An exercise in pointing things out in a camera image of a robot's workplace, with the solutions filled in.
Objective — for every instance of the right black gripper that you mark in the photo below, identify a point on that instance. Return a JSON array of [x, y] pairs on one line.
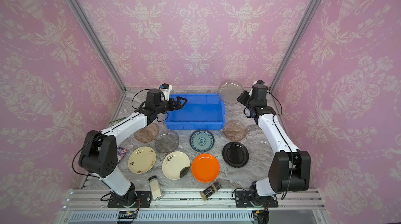
[[244, 97]]

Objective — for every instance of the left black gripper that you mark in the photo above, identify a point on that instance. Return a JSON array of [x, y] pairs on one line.
[[173, 107]]

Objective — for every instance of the clear glass plate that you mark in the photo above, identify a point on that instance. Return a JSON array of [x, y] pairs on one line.
[[229, 91]]

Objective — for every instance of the pinkish translucent plate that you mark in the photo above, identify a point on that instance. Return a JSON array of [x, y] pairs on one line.
[[234, 130]]

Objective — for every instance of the blue patterned ceramic plate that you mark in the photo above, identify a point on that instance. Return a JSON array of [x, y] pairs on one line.
[[202, 141]]

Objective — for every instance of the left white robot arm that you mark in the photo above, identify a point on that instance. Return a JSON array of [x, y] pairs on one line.
[[99, 155]]

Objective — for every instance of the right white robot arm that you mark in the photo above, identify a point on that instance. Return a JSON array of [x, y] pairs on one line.
[[290, 167]]

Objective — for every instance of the blue plastic bin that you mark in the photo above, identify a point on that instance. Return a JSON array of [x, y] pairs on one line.
[[203, 111]]

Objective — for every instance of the grey translucent plate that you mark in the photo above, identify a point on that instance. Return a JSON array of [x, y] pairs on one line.
[[167, 142]]

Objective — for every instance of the brown translucent plate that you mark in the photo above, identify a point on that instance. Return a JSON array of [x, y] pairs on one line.
[[147, 134]]

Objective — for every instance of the cream plate black patch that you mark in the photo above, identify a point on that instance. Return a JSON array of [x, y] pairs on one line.
[[176, 165]]

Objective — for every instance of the cream flower plate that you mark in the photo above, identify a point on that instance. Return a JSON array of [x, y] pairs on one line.
[[142, 160]]

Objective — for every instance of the green snack bag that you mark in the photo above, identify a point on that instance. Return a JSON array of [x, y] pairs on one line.
[[114, 122]]

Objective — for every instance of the orange plate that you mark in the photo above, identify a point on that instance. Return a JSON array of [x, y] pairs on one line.
[[205, 168]]

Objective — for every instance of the purple snack bag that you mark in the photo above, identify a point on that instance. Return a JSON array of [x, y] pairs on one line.
[[121, 152]]

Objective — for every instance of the white spice jar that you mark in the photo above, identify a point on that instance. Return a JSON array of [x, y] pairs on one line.
[[155, 188]]

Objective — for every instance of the dark spice jar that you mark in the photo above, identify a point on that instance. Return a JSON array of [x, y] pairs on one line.
[[210, 190]]

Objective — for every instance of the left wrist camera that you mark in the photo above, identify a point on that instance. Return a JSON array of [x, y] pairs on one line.
[[166, 90]]

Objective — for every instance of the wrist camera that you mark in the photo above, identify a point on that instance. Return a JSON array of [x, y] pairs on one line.
[[166, 90], [259, 82]]

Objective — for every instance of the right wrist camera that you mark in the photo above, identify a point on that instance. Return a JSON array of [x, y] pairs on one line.
[[259, 82]]

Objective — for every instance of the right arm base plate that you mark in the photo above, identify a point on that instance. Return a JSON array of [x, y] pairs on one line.
[[248, 199]]

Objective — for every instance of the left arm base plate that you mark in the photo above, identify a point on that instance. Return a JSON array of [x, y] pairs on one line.
[[141, 199]]

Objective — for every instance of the aluminium frame rail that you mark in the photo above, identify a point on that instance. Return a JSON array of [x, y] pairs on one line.
[[186, 207]]

